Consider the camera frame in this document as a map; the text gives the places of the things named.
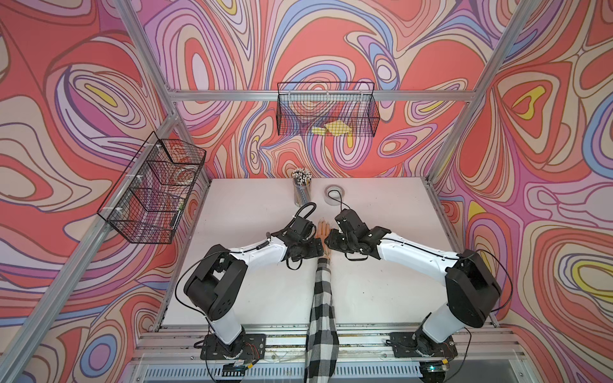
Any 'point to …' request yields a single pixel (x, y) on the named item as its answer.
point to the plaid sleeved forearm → (322, 355)
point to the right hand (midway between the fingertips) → (328, 247)
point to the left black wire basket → (145, 204)
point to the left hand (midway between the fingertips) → (320, 252)
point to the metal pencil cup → (302, 186)
